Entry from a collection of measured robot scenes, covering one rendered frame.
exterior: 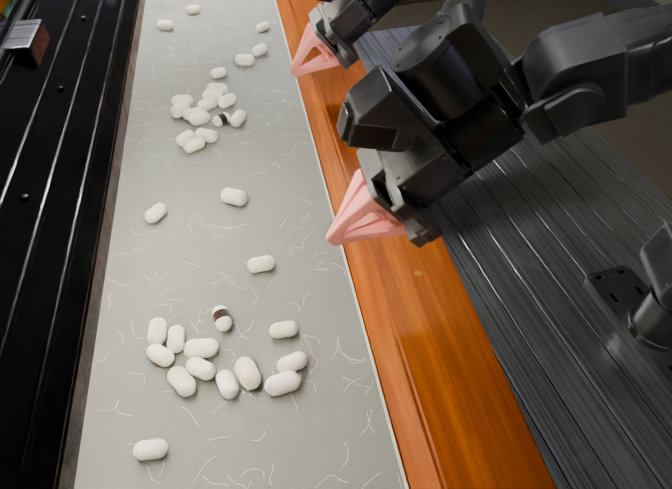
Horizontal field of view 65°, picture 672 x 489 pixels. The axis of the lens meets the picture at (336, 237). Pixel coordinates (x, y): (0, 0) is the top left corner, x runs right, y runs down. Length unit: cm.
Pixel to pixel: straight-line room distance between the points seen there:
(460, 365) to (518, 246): 30
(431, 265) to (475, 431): 20
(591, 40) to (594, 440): 42
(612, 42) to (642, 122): 209
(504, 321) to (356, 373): 24
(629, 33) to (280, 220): 45
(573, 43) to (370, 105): 16
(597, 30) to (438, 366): 33
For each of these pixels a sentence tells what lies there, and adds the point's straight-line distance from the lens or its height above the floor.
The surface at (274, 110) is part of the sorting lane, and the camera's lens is 92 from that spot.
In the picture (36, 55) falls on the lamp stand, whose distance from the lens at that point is 32.
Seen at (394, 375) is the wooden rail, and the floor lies 75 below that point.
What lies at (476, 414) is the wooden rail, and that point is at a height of 77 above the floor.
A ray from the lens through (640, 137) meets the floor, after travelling 244.
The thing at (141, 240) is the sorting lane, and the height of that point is 74.
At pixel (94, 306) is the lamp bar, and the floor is 105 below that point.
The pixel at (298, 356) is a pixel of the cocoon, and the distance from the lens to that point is 55.
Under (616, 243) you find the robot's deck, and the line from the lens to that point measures 87.
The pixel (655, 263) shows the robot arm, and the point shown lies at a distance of 67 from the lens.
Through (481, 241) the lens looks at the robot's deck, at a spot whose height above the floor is 67.
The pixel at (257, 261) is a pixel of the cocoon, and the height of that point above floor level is 76.
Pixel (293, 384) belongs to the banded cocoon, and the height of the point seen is 76.
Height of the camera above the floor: 123
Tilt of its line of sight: 46 degrees down
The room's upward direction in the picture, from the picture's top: straight up
